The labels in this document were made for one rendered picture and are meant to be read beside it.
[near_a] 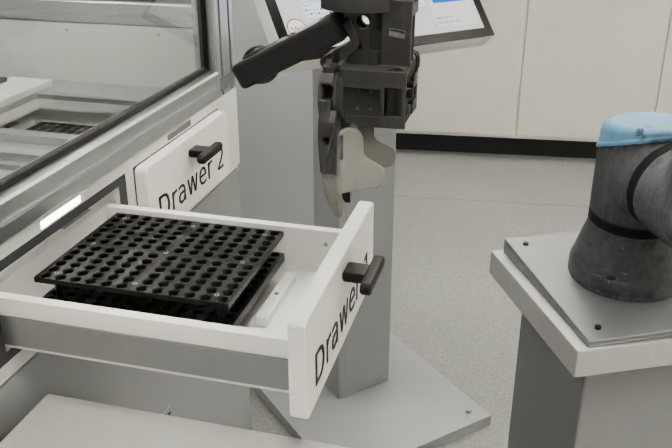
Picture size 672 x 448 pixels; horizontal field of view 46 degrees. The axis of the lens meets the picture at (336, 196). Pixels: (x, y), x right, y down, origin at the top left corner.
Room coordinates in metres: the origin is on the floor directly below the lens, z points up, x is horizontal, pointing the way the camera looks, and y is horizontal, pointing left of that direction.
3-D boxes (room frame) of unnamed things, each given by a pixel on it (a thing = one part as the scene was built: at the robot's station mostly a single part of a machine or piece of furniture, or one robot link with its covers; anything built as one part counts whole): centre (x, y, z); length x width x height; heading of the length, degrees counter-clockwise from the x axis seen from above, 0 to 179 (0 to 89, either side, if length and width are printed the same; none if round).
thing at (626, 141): (0.96, -0.40, 0.95); 0.13 x 0.12 x 0.14; 13
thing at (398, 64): (0.72, -0.03, 1.14); 0.09 x 0.08 x 0.12; 76
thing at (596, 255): (0.97, -0.40, 0.83); 0.15 x 0.15 x 0.10
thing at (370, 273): (0.74, -0.03, 0.91); 0.07 x 0.04 x 0.01; 165
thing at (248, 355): (0.80, 0.20, 0.86); 0.40 x 0.26 x 0.06; 75
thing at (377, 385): (1.71, -0.07, 0.51); 0.50 x 0.45 x 1.02; 31
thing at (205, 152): (1.12, 0.20, 0.91); 0.07 x 0.04 x 0.01; 165
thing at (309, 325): (0.74, 0.00, 0.87); 0.29 x 0.02 x 0.11; 165
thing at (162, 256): (0.80, 0.19, 0.87); 0.22 x 0.18 x 0.06; 75
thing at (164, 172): (1.13, 0.23, 0.87); 0.29 x 0.02 x 0.11; 165
